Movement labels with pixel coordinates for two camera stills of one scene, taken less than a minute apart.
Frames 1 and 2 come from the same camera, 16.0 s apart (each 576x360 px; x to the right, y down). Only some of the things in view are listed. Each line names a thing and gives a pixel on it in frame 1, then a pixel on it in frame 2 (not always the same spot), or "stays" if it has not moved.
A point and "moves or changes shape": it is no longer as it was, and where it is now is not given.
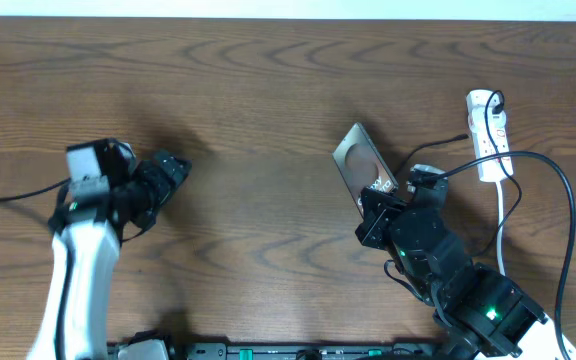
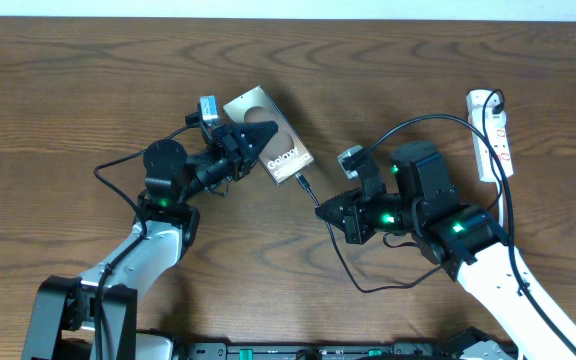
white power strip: (486, 116) stays
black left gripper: (163, 183) → (230, 148)
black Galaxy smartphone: (361, 165) moves or changes shape
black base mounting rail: (378, 350) stays
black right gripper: (374, 220) → (352, 222)
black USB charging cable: (499, 110) moves or changes shape
